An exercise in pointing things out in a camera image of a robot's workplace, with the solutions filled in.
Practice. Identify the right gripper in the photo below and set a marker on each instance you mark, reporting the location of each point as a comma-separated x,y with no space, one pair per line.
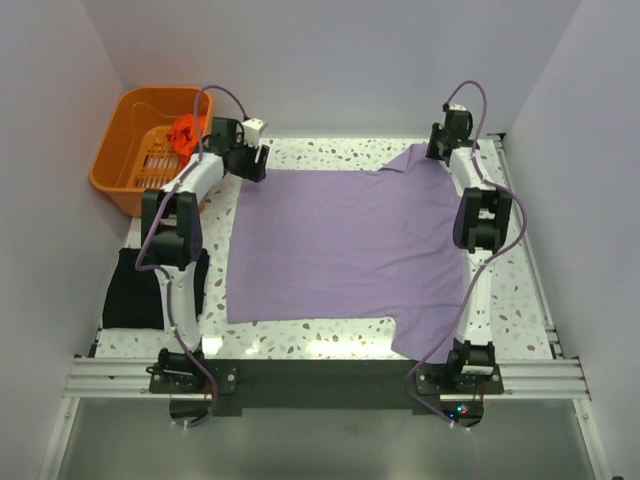
431,151

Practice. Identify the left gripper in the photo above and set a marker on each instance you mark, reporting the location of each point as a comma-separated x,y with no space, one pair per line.
255,171

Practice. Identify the purple t shirt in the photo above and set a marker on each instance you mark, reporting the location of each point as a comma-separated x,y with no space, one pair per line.
310,244

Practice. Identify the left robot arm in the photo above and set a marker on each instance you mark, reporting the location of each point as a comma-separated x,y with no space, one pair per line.
172,242

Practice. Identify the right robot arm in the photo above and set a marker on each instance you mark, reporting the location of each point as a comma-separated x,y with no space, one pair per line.
480,230

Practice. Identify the orange t shirt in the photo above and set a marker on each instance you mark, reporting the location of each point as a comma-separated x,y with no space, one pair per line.
183,134

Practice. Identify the orange plastic basket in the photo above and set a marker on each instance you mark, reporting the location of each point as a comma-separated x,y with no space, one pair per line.
135,154

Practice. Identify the folded black t shirt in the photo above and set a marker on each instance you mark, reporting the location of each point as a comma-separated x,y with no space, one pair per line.
133,299

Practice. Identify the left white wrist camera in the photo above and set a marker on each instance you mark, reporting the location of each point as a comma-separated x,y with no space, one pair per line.
252,130

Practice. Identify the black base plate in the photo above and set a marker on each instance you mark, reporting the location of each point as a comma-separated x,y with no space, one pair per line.
228,387

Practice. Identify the aluminium rail frame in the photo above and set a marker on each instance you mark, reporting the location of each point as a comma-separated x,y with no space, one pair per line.
541,428

